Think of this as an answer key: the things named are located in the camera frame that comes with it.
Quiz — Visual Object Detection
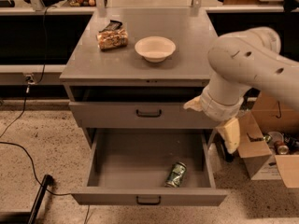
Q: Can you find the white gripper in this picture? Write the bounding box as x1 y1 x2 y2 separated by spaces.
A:
183 86 243 154

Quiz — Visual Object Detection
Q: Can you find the green soda can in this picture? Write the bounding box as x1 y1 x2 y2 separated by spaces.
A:
164 162 187 188

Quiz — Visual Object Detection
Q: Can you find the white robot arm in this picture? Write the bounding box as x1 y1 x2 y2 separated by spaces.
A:
184 27 299 153

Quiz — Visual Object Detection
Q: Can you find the red can in box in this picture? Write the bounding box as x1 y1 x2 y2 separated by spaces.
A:
274 141 289 155

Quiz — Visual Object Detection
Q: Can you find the grey drawer cabinet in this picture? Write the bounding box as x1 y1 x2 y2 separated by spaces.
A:
60 7 217 141

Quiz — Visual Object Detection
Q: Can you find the open grey middle drawer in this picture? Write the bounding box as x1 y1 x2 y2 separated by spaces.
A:
72 129 227 206

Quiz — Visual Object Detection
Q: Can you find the closed grey upper drawer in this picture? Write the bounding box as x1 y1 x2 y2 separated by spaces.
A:
69 102 220 129

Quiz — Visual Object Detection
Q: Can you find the cardboard box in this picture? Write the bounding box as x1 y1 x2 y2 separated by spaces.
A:
238 92 299 189

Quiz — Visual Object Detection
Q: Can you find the white bowl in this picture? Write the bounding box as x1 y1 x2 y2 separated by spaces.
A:
135 36 176 63

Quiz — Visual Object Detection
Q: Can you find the tan snack bag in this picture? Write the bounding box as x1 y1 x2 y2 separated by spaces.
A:
96 29 128 50

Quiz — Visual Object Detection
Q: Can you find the black snack bar wrapper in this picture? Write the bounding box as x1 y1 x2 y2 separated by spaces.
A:
101 20 122 33

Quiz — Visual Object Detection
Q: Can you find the black stand leg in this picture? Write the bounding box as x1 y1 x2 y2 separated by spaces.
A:
27 175 53 224

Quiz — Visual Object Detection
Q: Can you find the black upper drawer handle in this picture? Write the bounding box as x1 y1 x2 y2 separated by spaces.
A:
135 109 162 118

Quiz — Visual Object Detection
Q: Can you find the black drawer handle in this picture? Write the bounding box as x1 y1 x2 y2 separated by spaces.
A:
135 109 162 118
135 196 162 205

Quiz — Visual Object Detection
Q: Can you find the black middle drawer handle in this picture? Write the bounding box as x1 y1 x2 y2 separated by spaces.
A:
135 196 162 205

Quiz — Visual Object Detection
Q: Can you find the black floor cable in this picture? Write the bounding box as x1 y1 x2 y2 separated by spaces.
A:
0 5 92 224

